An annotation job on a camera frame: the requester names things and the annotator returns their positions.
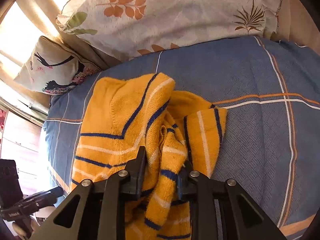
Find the cushion with woman silhouette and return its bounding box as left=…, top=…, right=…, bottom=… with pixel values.
left=14, top=36, right=101, bottom=95

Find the yellow striped knit sweater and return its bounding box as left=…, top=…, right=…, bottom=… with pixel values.
left=71, top=73, right=227, bottom=239

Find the leaf print pillow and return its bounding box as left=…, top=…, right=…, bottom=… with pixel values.
left=56, top=0, right=282, bottom=61

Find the blue plaid bed sheet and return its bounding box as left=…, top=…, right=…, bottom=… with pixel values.
left=42, top=36, right=319, bottom=239

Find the person's left hand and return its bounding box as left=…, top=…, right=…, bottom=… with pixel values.
left=12, top=216, right=40, bottom=239

